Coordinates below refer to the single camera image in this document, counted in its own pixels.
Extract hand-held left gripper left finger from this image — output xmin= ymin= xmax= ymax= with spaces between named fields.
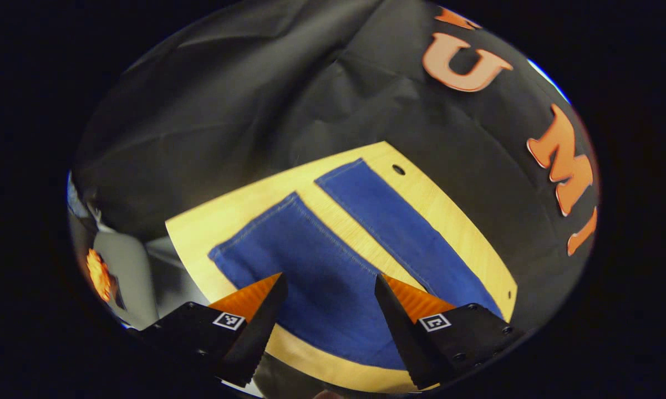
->
xmin=139 ymin=272 xmax=289 ymax=387

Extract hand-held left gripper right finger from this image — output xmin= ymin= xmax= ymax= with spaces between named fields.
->
xmin=374 ymin=273 xmax=525 ymax=390

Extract blue denim jeans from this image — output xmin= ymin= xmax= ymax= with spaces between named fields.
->
xmin=208 ymin=158 xmax=505 ymax=371

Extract orange blurred object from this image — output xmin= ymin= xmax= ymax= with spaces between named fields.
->
xmin=85 ymin=248 xmax=113 ymax=304

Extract black backdrop cloth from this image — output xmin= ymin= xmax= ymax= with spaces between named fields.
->
xmin=69 ymin=0 xmax=601 ymax=334

